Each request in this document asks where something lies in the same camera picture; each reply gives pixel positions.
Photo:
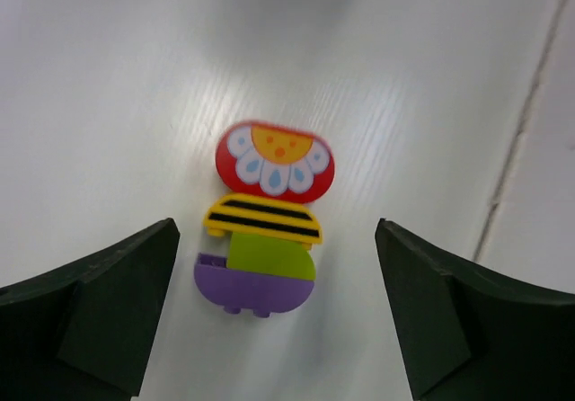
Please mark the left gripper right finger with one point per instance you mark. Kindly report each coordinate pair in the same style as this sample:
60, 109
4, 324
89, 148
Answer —
469, 333

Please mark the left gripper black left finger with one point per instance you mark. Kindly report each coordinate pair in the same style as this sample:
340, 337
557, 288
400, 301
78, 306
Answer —
85, 330

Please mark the multicolour lego stack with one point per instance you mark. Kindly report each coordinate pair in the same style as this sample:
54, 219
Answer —
273, 174

